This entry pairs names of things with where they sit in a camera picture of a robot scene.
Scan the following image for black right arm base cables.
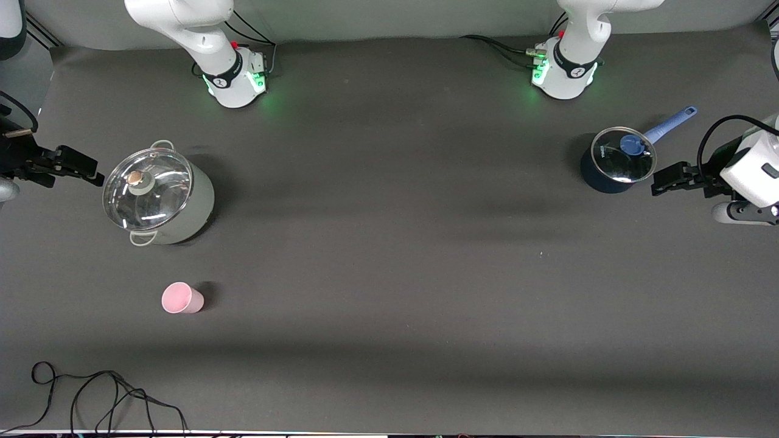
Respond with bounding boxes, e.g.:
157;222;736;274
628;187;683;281
222;6;278;77

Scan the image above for glass lid with wooden knob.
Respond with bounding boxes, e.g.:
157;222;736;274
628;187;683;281
102;148;194;231

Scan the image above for pink plastic cup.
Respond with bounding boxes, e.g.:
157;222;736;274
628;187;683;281
161;282;205;315

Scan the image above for loose thin black cable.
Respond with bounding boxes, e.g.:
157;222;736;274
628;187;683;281
0;361;188;434

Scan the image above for glass lid with blue knob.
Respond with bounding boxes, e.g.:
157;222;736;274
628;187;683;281
591;127;658;184

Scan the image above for dark grey table mat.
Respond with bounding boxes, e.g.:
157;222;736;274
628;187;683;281
0;23;779;434

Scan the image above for grey-green stockpot with loop handles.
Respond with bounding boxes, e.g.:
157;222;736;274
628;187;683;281
102;140;215;246

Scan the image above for dark blue saucepan, blue handle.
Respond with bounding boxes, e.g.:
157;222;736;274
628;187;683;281
580;106;698;194

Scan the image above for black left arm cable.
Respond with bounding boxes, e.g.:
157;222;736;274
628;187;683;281
697;114;779;178

